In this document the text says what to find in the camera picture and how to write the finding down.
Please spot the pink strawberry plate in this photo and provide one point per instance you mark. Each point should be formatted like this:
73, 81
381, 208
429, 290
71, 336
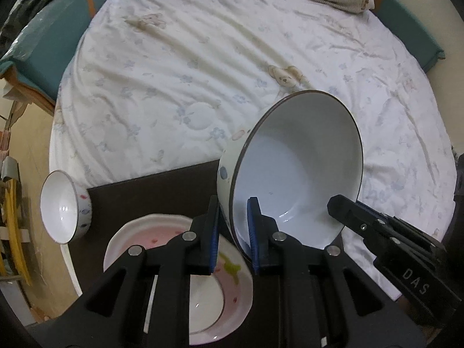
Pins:
239, 290

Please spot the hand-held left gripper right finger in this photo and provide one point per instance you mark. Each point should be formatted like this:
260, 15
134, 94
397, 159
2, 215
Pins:
253, 239

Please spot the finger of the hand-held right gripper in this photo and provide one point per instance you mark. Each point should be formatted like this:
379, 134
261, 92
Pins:
348, 212

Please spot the camouflage cloth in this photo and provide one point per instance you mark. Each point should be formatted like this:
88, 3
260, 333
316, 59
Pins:
32, 0

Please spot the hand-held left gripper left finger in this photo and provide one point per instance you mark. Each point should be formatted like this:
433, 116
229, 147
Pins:
214, 239

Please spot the white patterned bowl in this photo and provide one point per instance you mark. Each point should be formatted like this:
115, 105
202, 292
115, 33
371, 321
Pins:
301, 159
205, 301
60, 203

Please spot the white printed bed sheet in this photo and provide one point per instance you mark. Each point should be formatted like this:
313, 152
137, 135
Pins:
181, 61

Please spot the teal mattress pad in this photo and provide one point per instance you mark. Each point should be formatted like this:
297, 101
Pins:
50, 36

